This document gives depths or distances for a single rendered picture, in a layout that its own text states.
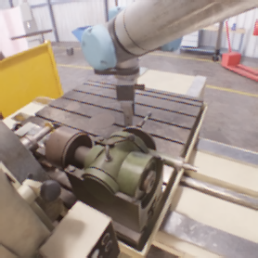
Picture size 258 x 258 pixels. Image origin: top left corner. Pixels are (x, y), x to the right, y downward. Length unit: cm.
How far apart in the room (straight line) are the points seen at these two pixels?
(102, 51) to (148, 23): 9
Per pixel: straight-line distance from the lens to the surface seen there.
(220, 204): 130
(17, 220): 41
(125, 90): 50
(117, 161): 66
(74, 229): 48
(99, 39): 31
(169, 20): 25
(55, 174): 108
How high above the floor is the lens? 176
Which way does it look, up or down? 37 degrees down
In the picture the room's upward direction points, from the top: 4 degrees counter-clockwise
